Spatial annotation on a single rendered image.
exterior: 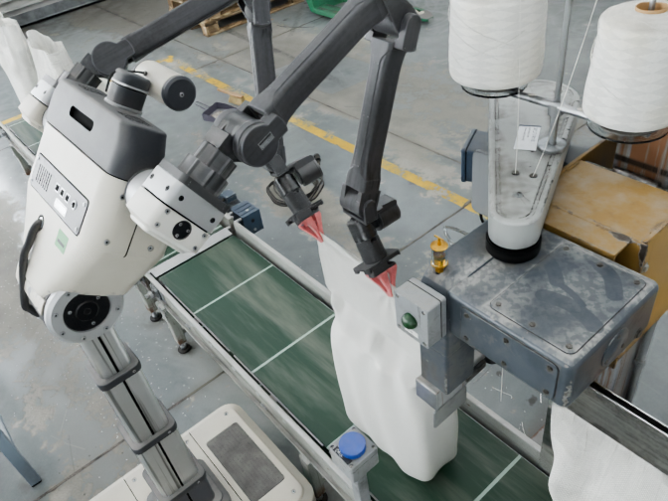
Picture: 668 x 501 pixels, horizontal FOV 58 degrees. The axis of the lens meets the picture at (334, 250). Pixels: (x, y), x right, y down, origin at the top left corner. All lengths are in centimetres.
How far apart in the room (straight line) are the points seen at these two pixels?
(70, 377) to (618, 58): 261
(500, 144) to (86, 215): 77
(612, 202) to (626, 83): 29
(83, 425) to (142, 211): 187
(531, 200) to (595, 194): 20
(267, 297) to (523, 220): 158
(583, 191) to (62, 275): 100
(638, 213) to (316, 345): 134
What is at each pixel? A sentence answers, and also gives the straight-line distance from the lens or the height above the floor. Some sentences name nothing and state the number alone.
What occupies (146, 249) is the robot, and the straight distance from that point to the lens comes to 121.
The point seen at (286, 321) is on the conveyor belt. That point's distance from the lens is 231.
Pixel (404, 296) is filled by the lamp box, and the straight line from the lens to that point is 98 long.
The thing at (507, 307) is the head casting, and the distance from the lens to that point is 95.
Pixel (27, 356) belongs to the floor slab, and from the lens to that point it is 325.
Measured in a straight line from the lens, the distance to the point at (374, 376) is 158.
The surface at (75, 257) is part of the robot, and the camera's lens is 122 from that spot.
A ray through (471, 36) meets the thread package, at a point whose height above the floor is 163.
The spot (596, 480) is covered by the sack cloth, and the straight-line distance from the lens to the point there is 132.
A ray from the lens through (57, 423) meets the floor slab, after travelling 288.
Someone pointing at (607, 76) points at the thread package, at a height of 161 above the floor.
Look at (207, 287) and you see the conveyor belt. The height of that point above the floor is 38.
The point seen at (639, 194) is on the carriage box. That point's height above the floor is 133.
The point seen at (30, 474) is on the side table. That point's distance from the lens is 268.
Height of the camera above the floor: 202
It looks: 39 degrees down
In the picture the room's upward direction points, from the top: 9 degrees counter-clockwise
